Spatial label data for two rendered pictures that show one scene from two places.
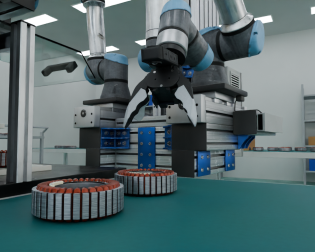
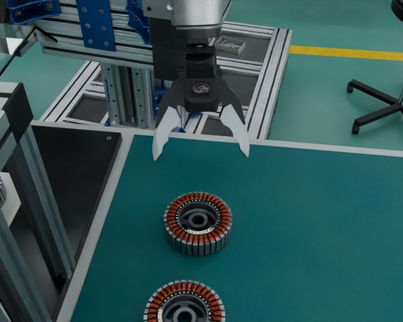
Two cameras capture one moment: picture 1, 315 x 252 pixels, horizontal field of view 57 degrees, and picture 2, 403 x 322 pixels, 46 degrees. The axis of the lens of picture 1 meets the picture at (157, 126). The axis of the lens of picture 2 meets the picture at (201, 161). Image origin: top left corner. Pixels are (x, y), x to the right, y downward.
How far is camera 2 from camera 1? 0.59 m
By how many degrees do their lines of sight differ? 51
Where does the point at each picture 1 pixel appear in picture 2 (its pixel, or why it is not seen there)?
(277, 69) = not seen: outside the picture
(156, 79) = not seen: hidden behind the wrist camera
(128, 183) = (193, 249)
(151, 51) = (203, 105)
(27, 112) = (54, 217)
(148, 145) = (98, 13)
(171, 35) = (203, 12)
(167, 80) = not seen: hidden behind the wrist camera
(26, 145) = (63, 243)
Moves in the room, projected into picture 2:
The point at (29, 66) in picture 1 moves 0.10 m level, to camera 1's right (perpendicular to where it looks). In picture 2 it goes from (42, 175) to (122, 154)
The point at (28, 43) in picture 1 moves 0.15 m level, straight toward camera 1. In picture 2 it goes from (31, 149) to (110, 222)
